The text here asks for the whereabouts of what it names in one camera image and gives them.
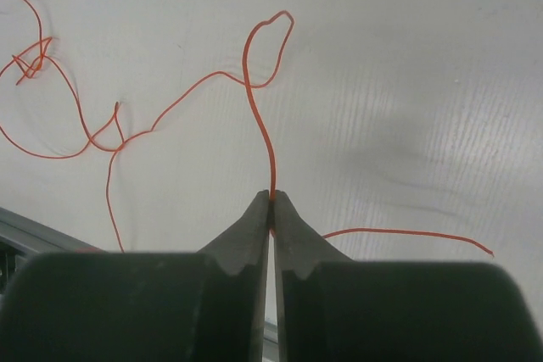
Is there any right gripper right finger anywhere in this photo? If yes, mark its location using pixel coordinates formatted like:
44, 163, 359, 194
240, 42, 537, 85
272, 192, 542, 361

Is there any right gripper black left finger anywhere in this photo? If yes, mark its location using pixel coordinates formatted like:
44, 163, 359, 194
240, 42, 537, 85
1, 191, 269, 361

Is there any aluminium mounting rail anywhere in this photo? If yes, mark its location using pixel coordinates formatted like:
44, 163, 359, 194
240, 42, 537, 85
0, 208, 99, 295

